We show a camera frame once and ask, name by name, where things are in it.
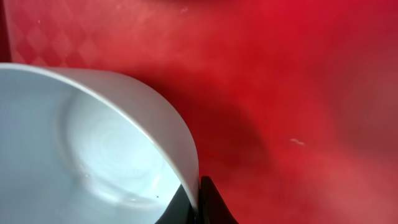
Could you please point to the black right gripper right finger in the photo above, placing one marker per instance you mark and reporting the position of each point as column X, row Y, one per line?
column 212, row 208

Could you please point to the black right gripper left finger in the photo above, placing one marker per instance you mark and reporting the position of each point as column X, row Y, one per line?
column 179, row 210

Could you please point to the small light blue bowl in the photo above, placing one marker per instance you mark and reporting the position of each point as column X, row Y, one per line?
column 90, row 146

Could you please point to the red serving tray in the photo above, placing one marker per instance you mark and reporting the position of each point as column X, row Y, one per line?
column 292, row 104

